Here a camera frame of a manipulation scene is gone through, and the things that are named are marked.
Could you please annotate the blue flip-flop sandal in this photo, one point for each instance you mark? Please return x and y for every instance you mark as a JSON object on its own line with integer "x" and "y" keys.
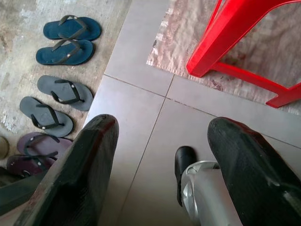
{"x": 47, "y": 55}
{"x": 54, "y": 29}

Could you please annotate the purple flip-flop sandal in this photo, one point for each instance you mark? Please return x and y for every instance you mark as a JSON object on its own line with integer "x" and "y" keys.
{"x": 61, "y": 144}
{"x": 16, "y": 163}

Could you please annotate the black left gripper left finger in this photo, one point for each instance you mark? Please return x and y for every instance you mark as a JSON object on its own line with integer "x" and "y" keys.
{"x": 84, "y": 169}

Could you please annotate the red plastic chair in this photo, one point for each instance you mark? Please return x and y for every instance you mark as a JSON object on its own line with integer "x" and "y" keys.
{"x": 211, "y": 47}

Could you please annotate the grey flip-flop sandal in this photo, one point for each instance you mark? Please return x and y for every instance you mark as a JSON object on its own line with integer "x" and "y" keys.
{"x": 28, "y": 106}
{"x": 47, "y": 84}

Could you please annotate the beige round shoe tip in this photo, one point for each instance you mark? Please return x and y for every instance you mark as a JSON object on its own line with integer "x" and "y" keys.
{"x": 3, "y": 148}

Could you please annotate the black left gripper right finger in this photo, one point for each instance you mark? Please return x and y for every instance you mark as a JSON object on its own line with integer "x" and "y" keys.
{"x": 254, "y": 179}

